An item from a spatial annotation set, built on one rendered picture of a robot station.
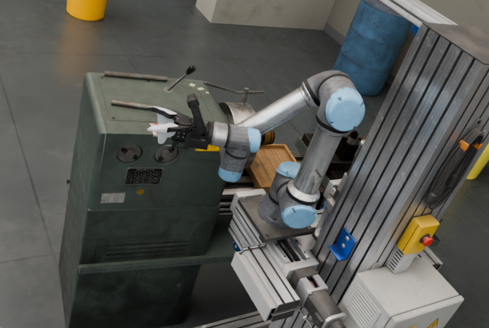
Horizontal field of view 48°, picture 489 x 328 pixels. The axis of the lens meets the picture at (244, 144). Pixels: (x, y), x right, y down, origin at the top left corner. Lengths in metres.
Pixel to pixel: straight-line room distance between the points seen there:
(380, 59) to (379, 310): 4.49
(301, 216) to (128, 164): 0.76
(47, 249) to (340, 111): 2.20
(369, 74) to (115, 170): 4.33
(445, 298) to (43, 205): 2.48
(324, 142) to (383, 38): 4.37
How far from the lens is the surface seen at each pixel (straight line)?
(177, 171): 2.30
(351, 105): 1.63
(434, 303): 2.00
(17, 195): 3.71
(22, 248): 3.38
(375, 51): 6.07
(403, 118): 1.75
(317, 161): 1.74
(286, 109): 1.77
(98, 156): 2.18
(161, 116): 1.71
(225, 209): 2.70
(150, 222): 2.47
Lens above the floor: 2.45
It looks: 32 degrees down
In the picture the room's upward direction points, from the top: 19 degrees clockwise
